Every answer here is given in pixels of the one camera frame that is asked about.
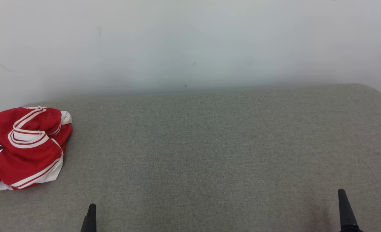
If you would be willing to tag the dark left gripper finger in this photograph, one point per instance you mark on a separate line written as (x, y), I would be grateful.
(90, 220)

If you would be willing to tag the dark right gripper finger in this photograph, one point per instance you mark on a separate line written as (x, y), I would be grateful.
(346, 216)

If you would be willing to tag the red basketball jersey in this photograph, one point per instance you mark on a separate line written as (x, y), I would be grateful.
(23, 161)

